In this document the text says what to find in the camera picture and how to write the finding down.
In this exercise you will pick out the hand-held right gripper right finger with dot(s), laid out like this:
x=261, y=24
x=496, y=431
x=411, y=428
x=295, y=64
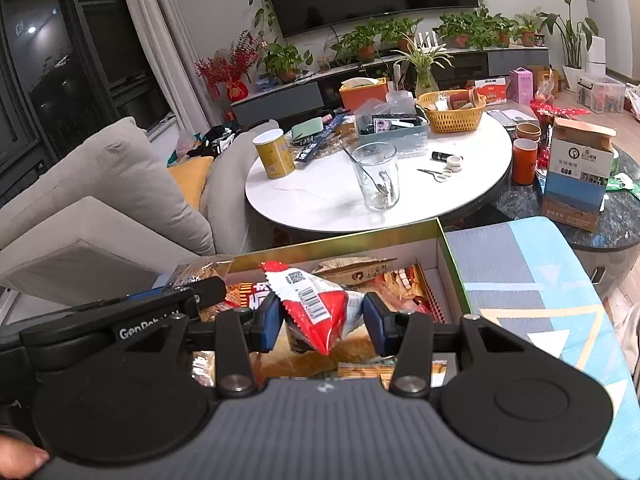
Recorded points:
x=377, y=325

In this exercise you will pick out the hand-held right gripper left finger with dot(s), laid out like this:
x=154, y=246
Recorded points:
x=267, y=322

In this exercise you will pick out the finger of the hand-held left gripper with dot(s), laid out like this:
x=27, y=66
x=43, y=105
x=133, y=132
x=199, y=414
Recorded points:
x=210, y=288

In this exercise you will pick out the small clear bread packet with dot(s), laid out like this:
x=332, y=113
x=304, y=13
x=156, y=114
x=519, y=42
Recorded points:
x=192, y=271

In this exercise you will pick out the red white snack packet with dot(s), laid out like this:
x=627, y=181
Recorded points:
x=310, y=300

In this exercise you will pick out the red cartoon chips packet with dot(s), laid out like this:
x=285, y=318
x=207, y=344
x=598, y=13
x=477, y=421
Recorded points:
x=400, y=280

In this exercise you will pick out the green cardboard box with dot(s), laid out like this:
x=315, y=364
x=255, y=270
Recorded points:
x=455, y=270

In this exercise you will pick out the person's left hand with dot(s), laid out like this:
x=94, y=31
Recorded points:
x=20, y=457

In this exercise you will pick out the brown paper snack packet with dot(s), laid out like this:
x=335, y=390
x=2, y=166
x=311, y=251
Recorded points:
x=355, y=266

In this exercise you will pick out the yellow cushion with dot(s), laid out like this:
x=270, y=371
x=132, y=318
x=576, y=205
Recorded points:
x=190, y=182

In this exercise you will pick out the beige sofa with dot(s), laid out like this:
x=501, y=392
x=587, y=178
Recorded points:
x=100, y=210

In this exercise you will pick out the white round table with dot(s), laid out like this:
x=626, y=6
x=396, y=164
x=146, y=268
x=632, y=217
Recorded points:
x=310, y=200

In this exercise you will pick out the metal spoon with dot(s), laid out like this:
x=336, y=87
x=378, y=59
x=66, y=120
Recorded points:
x=382, y=190

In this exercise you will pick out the yellow can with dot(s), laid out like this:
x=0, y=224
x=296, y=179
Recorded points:
x=274, y=157

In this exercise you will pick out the black white clothing heap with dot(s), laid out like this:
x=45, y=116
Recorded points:
x=210, y=142

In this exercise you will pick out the clear drinking glass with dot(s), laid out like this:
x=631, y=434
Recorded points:
x=367, y=170

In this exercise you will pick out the small scissors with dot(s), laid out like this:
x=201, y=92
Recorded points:
x=435, y=175

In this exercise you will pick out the white tape roll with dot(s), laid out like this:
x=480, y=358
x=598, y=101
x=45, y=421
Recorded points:
x=454, y=162

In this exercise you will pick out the black tube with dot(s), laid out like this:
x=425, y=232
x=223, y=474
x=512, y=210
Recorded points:
x=441, y=156

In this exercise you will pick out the dark marble round table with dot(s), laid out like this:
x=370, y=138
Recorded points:
x=520, y=210

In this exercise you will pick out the dark blue long packet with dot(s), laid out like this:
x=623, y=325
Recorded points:
x=320, y=140

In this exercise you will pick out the mint green pencil case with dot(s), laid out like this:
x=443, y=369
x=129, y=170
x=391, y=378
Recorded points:
x=306, y=128

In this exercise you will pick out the clear plastic tray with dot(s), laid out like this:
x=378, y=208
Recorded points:
x=395, y=132

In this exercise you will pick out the grey television cabinet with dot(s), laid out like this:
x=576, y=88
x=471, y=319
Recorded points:
x=280, y=100

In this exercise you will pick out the orange cup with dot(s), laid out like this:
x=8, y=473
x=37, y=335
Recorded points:
x=524, y=165

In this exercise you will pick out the yellow woven basket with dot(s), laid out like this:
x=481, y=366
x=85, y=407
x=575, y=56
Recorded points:
x=452, y=119

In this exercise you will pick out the red berry branches in vase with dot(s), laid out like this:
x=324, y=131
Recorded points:
x=227, y=65

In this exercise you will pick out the orange tissue box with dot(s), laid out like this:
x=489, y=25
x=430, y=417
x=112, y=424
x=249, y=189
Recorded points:
x=362, y=97

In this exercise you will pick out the row of potted green plants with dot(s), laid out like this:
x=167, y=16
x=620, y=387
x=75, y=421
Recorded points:
x=285, y=60

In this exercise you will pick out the brown blue cardboard carton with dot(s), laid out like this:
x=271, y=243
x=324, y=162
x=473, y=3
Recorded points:
x=575, y=180

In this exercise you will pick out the brown cup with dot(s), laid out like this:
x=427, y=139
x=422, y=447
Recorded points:
x=527, y=131

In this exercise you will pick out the light curtain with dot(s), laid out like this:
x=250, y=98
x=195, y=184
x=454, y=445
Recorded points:
x=160, y=45

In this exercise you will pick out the person's beige clothing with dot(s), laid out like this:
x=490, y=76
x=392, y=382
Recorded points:
x=631, y=340

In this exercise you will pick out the red white carton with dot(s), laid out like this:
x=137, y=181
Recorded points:
x=490, y=92

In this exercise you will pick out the spider plant in glass vase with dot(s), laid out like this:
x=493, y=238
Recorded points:
x=425, y=67

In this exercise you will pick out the dark window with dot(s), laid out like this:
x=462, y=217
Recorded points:
x=60, y=60

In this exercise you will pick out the pink box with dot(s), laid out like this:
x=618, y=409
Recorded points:
x=520, y=87

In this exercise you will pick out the red foil packet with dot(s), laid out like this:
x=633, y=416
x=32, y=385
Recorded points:
x=555, y=110

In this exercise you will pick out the bag of orange fruit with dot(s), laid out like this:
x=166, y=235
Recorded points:
x=546, y=87

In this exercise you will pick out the clear storage bin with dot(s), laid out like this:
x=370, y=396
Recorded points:
x=600, y=95

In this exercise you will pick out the white air purifier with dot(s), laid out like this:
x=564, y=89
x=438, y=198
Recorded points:
x=596, y=55

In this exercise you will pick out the tall leafy floor plant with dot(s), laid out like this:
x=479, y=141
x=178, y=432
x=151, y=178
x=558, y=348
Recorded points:
x=572, y=30

